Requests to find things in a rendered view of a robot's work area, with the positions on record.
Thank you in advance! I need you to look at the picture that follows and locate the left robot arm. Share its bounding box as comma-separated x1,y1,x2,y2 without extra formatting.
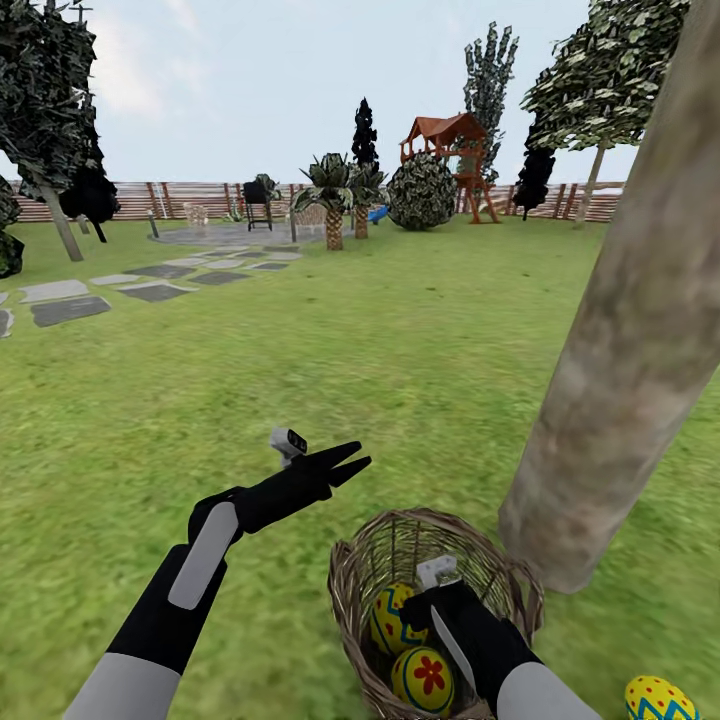
60,427,371,720

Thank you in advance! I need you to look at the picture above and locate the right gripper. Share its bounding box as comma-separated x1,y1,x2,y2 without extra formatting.
399,589,434,633

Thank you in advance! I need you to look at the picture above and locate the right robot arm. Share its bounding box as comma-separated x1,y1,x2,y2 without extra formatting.
399,553,603,720

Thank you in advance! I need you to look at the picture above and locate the easter egg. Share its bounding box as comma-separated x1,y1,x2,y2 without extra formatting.
369,581,429,656
625,676,703,720
384,644,457,719

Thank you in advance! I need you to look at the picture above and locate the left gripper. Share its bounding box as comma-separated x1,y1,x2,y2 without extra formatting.
260,441,371,521

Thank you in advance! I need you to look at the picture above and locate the wicker basket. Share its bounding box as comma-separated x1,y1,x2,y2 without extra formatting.
327,506,545,720

